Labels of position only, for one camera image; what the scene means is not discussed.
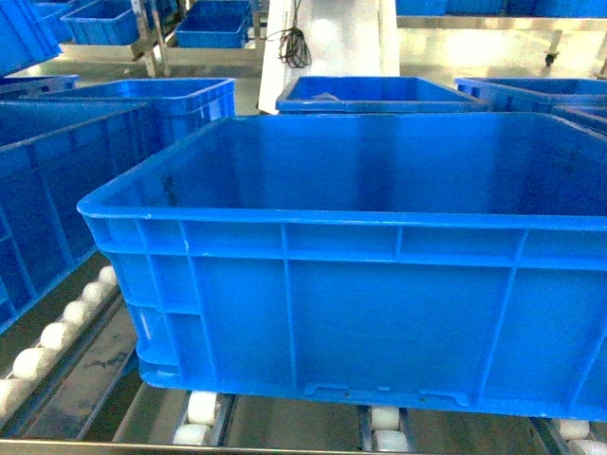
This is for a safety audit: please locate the large blue plastic crate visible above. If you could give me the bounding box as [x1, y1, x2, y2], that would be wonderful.
[78, 113, 606, 421]

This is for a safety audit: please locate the steel roller shelf rack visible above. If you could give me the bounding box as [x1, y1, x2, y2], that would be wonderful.
[0, 0, 607, 455]

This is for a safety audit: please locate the blue crate behind centre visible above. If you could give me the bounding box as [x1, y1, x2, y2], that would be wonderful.
[276, 76, 490, 114]

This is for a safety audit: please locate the blue crate behind left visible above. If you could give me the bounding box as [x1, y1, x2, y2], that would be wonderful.
[31, 78, 235, 150]

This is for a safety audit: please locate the white pillar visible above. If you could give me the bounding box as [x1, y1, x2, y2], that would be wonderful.
[258, 0, 400, 114]

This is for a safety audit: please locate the white roller track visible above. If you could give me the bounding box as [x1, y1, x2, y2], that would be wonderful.
[1, 265, 119, 422]

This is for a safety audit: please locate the distant blue crate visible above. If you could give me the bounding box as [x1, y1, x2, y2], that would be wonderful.
[61, 1, 139, 46]
[175, 1, 253, 48]

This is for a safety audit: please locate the blue crate on left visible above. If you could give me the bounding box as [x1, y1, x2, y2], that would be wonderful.
[1, 100, 156, 330]

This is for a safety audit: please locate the distant blue crate left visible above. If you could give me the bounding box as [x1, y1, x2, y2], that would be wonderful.
[61, 1, 139, 46]

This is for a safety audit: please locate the blue crate far right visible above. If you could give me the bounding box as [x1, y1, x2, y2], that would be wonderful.
[455, 78, 606, 135]

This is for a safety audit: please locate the black coiled cable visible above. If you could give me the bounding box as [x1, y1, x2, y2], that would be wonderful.
[276, 0, 314, 71]

